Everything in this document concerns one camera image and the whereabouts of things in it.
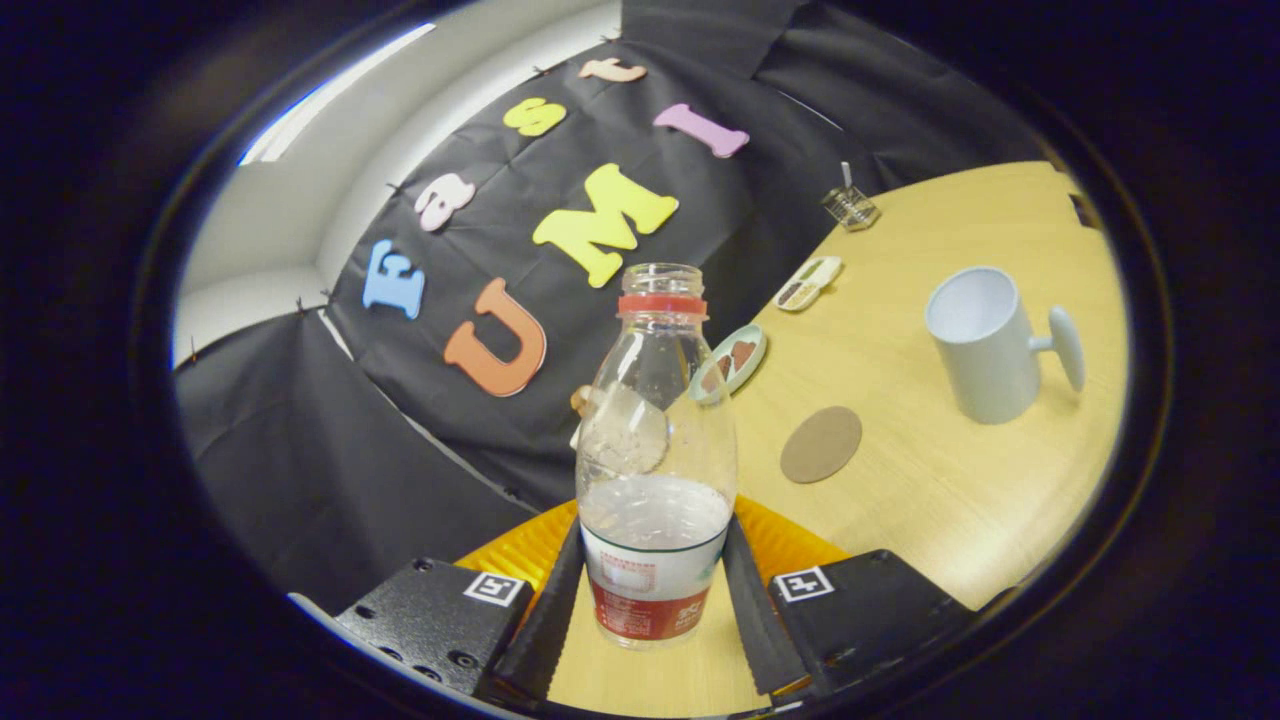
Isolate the clear juice bottle red label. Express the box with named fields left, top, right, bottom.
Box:
left=575, top=263, right=739, bottom=649

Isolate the white toaster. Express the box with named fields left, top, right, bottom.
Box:
left=570, top=383, right=669, bottom=476

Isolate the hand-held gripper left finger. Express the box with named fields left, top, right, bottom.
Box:
left=335, top=500, right=586, bottom=706

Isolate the wooden table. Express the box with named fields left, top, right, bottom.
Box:
left=545, top=160, right=1131, bottom=719

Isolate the white divided tray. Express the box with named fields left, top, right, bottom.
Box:
left=772, top=256, right=844, bottom=313

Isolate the pale grey cup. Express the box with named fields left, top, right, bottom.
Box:
left=924, top=266, right=1086, bottom=425

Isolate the round brown coaster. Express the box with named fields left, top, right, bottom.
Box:
left=780, top=405, right=863, bottom=485

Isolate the black backdrop cloth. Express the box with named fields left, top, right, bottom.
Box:
left=175, top=0, right=1046, bottom=616

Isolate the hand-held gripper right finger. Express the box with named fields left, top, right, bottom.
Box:
left=722, top=495, right=976, bottom=698

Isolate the pale green plate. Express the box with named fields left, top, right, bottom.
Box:
left=690, top=323, right=769, bottom=406

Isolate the long ceiling light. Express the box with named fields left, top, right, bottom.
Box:
left=238, top=22, right=438, bottom=166

